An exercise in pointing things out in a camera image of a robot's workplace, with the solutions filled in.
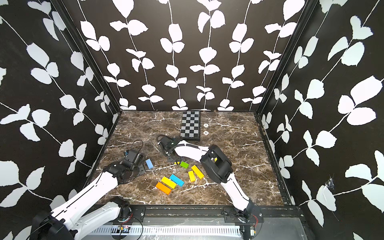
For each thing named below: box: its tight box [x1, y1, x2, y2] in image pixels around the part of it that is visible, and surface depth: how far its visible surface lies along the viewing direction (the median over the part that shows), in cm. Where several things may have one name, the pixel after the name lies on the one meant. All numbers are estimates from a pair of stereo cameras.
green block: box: [179, 161, 190, 169], surface depth 92 cm
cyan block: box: [169, 174, 185, 187], surface depth 86 cm
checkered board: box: [180, 110, 201, 142], surface depth 110 cm
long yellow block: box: [191, 165, 205, 180], surface depth 90 cm
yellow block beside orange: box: [161, 176, 177, 190], surface depth 86 cm
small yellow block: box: [188, 170, 196, 182], surface depth 88 cm
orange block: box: [155, 182, 172, 195], surface depth 84 cm
